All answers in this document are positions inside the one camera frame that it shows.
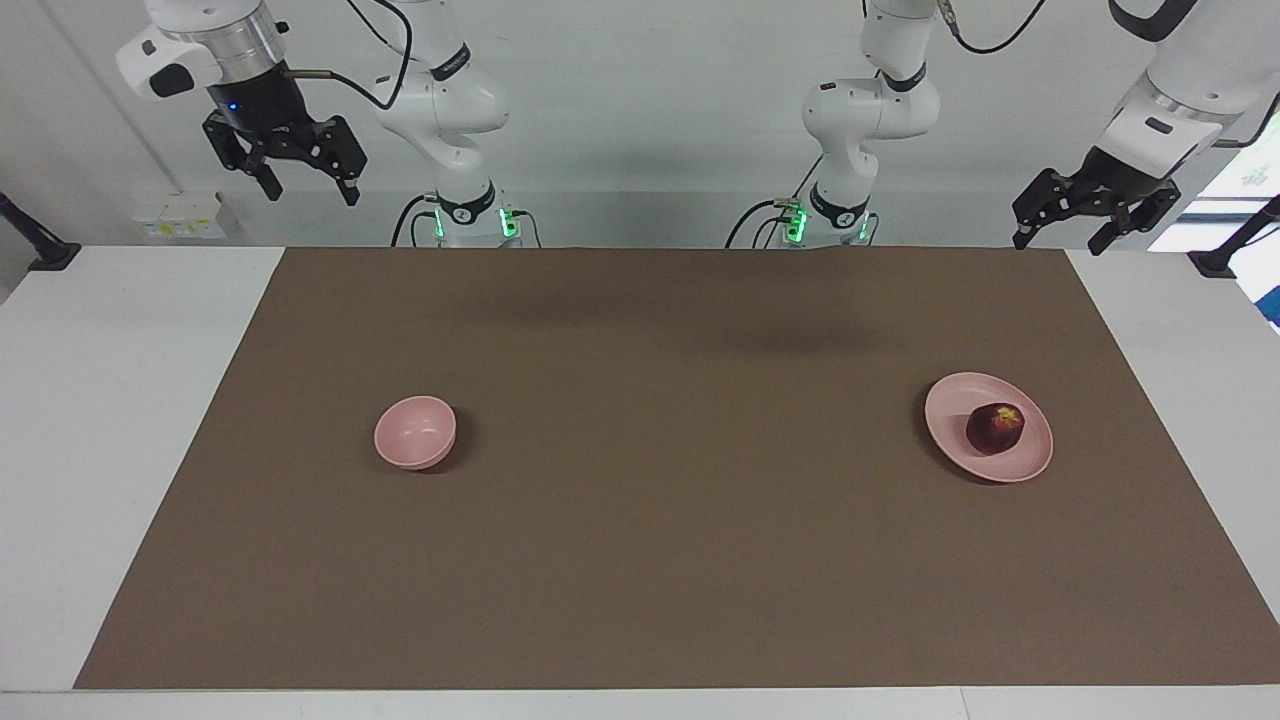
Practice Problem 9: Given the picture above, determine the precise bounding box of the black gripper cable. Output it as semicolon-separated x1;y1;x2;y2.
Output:
283;0;414;111
938;0;1048;56

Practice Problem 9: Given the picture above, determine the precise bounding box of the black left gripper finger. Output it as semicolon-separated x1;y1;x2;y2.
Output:
1088;183;1182;257
1012;168;1079;251

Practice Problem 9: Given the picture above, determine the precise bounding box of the pink bowl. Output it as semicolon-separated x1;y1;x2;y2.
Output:
374;395;458;471

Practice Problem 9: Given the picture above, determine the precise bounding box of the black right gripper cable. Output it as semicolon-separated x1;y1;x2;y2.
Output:
283;0;414;111

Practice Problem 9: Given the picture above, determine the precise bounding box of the white wall socket box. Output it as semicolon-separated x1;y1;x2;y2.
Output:
133;192;223;241

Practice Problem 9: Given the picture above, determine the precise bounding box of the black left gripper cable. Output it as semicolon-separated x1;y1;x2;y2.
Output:
938;0;1048;56

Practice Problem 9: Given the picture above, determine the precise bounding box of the brown table mat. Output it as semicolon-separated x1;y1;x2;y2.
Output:
73;247;1280;691

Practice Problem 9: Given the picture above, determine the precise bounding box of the black arm base cable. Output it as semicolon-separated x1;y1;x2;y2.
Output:
391;194;442;248
725;195;806;249

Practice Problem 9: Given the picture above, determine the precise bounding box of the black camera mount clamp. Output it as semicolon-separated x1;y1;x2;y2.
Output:
0;190;82;273
1188;195;1280;279

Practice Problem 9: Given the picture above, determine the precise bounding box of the dark red apple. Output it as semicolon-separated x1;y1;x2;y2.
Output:
965;402;1027;456

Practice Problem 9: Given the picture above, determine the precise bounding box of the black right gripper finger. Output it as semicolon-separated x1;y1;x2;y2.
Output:
300;117;368;208
203;112;284;202

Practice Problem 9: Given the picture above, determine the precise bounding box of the pink plate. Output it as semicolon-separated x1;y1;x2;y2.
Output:
924;371;1055;484

